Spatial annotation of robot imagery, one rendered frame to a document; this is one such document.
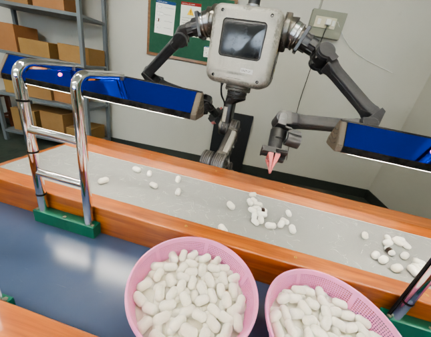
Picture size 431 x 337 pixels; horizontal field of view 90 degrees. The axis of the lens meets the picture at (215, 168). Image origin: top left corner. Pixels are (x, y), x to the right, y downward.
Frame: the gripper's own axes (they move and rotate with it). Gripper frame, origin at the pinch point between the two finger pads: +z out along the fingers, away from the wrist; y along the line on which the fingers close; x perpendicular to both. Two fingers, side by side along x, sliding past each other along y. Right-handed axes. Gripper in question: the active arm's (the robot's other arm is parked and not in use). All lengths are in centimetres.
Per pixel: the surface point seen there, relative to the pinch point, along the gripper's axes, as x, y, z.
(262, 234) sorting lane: -7.0, 0.0, 25.7
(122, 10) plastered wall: 56, -175, -179
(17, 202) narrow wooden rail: -11, -76, 37
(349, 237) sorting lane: -0.2, 29.5, 17.6
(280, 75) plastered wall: 92, 5, -167
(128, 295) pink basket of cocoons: -29, -25, 48
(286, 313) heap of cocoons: -22.3, 5.3, 43.3
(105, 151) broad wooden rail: 9, -73, 5
